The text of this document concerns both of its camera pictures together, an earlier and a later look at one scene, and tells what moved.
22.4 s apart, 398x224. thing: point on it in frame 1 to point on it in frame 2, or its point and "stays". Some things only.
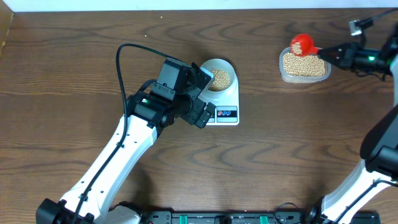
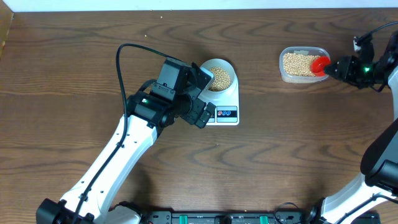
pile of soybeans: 303,66 stays
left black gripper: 191,116 stays
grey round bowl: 224,74 stays
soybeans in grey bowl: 221,81 stays
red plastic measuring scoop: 307,44 to 318,65
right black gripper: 346,55 to 345,71
